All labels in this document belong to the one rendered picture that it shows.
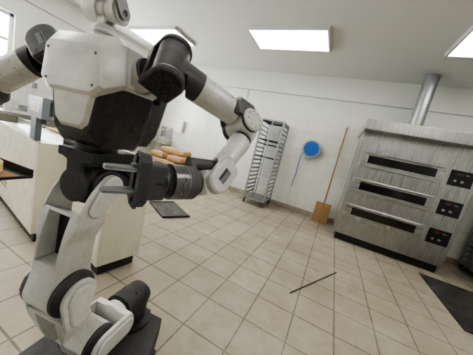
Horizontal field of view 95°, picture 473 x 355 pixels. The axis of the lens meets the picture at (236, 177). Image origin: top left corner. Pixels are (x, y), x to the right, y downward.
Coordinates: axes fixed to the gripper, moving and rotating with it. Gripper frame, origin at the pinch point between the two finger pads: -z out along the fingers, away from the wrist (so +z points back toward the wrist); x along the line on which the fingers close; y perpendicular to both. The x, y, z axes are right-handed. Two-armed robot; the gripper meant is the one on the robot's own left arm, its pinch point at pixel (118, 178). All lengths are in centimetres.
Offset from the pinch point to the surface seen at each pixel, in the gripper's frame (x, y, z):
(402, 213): -31, 0, 405
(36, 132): -15, -185, -9
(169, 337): -105, -41, 53
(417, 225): -42, 20, 410
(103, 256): -89, -113, 32
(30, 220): -86, -176, -8
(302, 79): 184, -250, 413
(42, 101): 9, -175, -7
